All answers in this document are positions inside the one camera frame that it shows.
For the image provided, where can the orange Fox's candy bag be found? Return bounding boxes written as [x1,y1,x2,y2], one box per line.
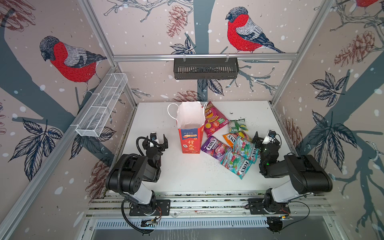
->
[223,131,252,148]

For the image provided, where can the red paper gift bag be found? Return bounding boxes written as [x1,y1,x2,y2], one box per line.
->
[167,101,208,154]

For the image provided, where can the purple Fox's berries bag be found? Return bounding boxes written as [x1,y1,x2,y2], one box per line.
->
[201,136,232,161]

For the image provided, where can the pink Lay's chips bag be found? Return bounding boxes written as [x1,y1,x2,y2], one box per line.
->
[204,102,229,137]

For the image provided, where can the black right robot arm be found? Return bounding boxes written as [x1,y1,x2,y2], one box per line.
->
[248,131,333,215]

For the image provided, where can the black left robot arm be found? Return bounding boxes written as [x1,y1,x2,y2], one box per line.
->
[106,133,169,216]

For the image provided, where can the green snack packet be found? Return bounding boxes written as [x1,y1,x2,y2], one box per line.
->
[228,119,248,134]

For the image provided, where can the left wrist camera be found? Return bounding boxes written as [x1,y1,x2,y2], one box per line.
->
[150,132,159,143]

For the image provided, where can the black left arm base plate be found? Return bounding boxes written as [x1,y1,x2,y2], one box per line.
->
[129,200,171,217]

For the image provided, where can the aluminium mounting rail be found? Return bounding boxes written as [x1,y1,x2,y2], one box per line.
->
[85,191,336,219]

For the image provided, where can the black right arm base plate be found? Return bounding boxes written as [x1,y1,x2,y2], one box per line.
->
[246,198,291,215]

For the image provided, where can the black wall basket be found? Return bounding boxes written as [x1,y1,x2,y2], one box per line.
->
[174,58,239,80]

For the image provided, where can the aluminium frame crossbar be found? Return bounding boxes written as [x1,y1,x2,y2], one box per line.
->
[113,53,298,63]

